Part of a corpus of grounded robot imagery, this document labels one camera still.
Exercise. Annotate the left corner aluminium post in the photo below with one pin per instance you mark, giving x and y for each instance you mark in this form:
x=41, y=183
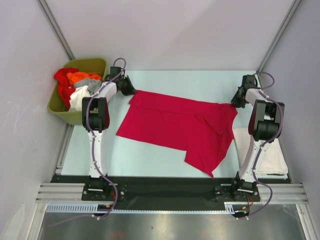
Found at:
x=45, y=8

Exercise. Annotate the right corner aluminium post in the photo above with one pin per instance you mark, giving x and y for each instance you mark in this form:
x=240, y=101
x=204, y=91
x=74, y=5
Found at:
x=293, y=9

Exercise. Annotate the bright red t shirt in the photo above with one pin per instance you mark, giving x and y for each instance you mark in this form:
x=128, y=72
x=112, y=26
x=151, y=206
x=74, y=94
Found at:
x=65, y=89

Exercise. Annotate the grey t shirt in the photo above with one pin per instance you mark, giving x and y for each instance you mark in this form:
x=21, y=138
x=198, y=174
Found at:
x=93, y=85

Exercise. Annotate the orange t shirt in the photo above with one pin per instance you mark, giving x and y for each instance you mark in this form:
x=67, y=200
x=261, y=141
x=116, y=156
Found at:
x=79, y=76

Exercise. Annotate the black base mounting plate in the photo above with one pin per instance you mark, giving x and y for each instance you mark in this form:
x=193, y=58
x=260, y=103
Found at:
x=173, y=193

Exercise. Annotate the corner aluminium post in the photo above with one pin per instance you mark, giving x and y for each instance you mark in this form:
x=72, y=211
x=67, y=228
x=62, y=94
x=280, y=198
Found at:
x=293, y=9
x=45, y=8

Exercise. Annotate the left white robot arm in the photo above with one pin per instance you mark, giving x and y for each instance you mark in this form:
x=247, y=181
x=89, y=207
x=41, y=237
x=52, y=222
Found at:
x=96, y=121

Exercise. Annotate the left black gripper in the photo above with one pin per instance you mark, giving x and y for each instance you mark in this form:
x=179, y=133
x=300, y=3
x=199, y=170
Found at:
x=130, y=90

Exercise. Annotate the aluminium frame rail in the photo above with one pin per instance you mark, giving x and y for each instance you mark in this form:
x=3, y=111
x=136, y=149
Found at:
x=60, y=193
x=283, y=194

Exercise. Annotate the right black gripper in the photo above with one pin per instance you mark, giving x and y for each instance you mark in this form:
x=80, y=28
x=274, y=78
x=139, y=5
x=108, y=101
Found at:
x=236, y=103

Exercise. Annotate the white t shirt in bin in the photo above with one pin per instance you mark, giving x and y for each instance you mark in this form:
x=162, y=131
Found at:
x=76, y=98

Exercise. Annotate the white slotted cable duct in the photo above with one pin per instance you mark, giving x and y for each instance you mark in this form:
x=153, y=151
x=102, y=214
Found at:
x=104, y=208

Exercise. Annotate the left aluminium frame rail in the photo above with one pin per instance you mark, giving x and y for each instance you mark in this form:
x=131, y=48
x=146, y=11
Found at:
x=60, y=193

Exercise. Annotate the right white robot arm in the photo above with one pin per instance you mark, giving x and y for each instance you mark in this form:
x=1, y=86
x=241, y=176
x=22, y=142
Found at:
x=265, y=125

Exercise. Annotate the olive green plastic bin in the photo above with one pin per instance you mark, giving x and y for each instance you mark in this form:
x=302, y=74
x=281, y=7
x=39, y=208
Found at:
x=56, y=105

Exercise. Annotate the folded white t shirt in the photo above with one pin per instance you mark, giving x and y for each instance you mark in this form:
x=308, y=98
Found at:
x=273, y=163

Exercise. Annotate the crimson red t shirt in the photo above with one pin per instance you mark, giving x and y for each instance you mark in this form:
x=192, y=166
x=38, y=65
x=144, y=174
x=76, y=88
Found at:
x=202, y=129

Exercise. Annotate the right aluminium frame rail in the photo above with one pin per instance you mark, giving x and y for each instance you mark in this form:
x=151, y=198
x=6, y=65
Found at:
x=283, y=194

